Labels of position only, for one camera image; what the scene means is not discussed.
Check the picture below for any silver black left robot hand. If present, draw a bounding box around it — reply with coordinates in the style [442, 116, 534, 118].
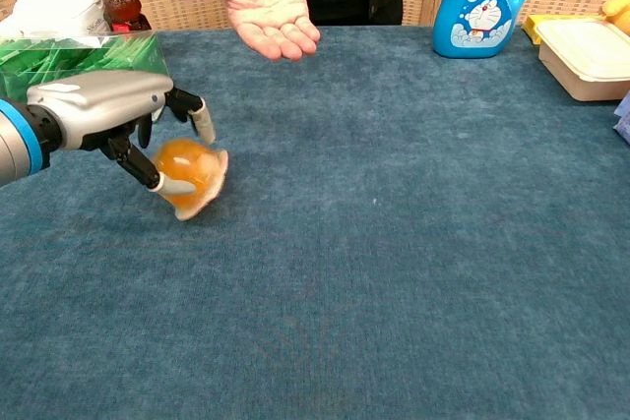
[26, 70, 219, 196]

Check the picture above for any person's bare hand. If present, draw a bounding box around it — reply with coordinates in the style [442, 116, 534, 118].
[167, 0, 323, 64]

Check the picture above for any orange translucent plastic cup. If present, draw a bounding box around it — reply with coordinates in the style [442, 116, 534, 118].
[149, 136, 230, 222]

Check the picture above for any clear box of green packets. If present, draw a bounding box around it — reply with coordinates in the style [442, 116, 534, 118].
[0, 30, 172, 107]

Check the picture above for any white plastic bag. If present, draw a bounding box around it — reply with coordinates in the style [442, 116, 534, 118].
[9, 0, 113, 38]

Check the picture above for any blue pump detergent bottle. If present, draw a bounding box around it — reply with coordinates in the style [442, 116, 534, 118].
[431, 0, 543, 59]

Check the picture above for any blue velvet tablecloth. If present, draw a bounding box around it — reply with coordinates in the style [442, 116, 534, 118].
[0, 25, 630, 420]

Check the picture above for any yellow plastic tray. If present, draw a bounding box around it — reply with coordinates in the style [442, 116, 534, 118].
[521, 13, 607, 45]

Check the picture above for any beige lidded lunch box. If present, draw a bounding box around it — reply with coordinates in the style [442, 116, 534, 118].
[533, 16, 630, 103]

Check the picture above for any yellow plush toy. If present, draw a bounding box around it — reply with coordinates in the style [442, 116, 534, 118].
[598, 0, 630, 33]

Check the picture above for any blue wet wipes pack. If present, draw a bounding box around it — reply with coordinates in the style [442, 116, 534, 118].
[611, 91, 630, 149]

